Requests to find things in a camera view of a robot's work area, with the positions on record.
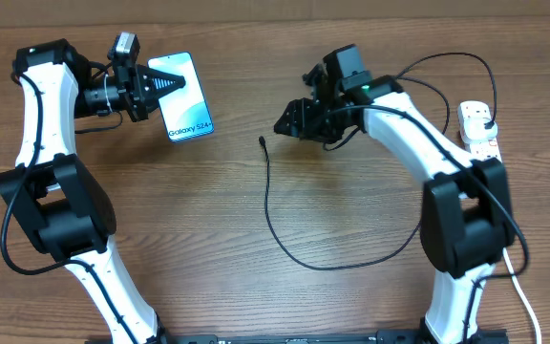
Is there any Samsung Galaxy smartphone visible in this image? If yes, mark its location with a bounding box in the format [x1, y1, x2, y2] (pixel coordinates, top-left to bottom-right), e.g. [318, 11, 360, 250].
[148, 52, 214, 141]

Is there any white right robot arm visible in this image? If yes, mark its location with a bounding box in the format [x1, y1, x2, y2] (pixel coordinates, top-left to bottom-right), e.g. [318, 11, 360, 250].
[274, 44, 529, 343]

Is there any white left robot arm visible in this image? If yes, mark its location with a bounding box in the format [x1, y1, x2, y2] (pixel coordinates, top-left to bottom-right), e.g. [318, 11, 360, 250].
[0, 32, 186, 343]

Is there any white charger plug adapter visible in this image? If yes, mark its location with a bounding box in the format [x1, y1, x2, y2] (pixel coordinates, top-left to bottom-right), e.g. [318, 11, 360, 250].
[460, 118, 498, 144]

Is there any white power strip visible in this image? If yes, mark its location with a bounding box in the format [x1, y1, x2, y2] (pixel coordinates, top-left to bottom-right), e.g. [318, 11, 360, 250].
[457, 100, 502, 161]

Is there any black charger cable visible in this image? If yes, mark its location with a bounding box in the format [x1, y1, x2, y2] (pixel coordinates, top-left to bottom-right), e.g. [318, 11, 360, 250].
[258, 52, 498, 272]

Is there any white power strip cord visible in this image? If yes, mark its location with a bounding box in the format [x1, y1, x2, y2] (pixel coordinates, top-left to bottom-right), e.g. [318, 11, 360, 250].
[501, 246, 543, 344]

